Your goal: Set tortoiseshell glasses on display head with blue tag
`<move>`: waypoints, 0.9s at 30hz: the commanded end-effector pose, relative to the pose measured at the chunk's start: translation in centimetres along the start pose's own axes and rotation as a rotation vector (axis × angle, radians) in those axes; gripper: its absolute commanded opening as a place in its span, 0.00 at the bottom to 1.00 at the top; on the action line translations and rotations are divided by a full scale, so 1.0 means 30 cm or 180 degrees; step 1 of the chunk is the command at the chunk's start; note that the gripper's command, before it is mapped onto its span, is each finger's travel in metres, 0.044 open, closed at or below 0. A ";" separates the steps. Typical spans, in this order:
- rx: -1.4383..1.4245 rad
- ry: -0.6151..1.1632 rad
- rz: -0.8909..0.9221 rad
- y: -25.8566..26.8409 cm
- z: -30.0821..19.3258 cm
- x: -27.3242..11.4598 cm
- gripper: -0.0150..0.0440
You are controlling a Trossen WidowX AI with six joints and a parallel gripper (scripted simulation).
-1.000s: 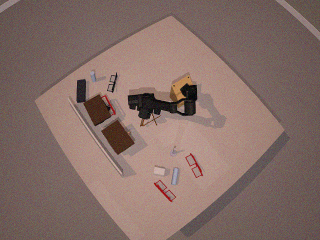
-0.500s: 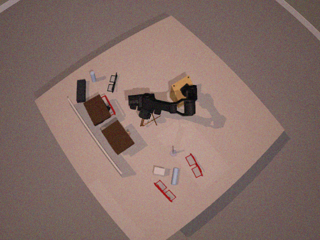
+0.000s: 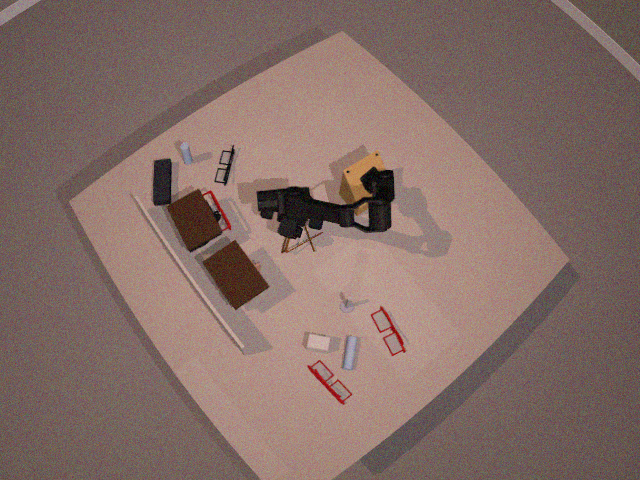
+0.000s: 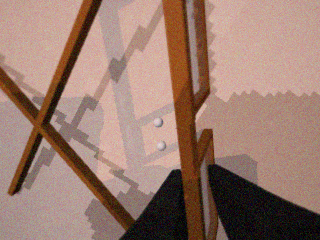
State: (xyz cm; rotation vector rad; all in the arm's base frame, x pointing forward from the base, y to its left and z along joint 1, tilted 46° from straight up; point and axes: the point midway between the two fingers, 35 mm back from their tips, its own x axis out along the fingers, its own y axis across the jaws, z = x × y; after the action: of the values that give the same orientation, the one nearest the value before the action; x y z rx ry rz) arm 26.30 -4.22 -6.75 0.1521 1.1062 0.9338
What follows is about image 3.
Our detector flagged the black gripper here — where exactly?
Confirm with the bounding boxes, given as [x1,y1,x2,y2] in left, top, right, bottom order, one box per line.
[261,209,323,230]

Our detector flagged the black glasses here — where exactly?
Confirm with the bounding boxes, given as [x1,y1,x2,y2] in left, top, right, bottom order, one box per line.
[214,145,235,186]

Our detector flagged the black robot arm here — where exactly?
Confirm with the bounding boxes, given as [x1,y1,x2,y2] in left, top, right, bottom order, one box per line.
[256,167,395,240]

